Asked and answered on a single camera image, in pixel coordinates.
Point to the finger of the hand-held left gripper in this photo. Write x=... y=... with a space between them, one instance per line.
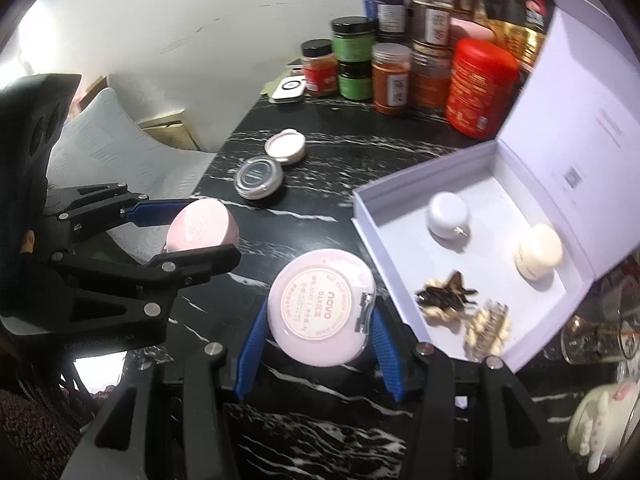
x=150 y=212
x=200 y=262

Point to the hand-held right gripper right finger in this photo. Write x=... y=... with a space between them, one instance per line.
x=385 y=350

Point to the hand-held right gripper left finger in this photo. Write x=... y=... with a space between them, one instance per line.
x=252 y=345

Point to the pink round compact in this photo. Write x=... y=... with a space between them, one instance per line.
x=197 y=230

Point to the pink labelled powder compact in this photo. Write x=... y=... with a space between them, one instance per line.
x=320 y=310

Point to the dark star hair clip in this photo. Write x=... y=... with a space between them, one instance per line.
x=445 y=297

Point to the black-lid round tin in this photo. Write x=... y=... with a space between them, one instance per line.
x=259 y=177

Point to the cream pearl hair clip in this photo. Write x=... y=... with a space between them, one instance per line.
x=487 y=332

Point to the white hinged gift box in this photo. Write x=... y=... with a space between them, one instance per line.
x=495 y=270

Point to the white round jar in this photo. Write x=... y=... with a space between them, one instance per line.
x=447 y=215

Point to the cream round jar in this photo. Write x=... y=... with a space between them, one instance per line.
x=537 y=257

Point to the white leaf-pattern panel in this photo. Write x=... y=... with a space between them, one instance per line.
x=125 y=145

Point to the beige wooden box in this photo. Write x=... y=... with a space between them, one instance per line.
x=167 y=127

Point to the small white device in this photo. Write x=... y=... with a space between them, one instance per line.
x=290 y=90

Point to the glass mug with spoon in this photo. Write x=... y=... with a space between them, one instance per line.
x=590 y=345

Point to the red-label jar black lid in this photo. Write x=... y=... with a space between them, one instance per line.
x=320 y=67

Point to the white cartoon dog bottle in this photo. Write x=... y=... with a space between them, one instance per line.
x=605 y=420

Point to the dark knit cloth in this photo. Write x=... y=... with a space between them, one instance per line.
x=30 y=430

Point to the small green jar black lid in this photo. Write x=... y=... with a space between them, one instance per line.
x=356 y=80

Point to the clear drinking glass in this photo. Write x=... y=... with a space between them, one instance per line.
x=620 y=295

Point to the large green jar black lid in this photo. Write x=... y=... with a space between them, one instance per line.
x=352 y=35

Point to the brown-red spice jar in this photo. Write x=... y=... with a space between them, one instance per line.
x=430 y=80

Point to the red canister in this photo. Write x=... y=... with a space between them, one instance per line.
x=480 y=85

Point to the slim blue jar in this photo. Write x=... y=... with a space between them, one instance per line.
x=369 y=5

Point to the dark blue jar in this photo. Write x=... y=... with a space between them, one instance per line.
x=392 y=10

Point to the pink container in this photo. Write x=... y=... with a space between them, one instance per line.
x=470 y=30

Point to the clear jar white label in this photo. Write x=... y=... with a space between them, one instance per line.
x=432 y=15

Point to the dark gold food bag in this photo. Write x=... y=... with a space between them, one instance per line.
x=515 y=15

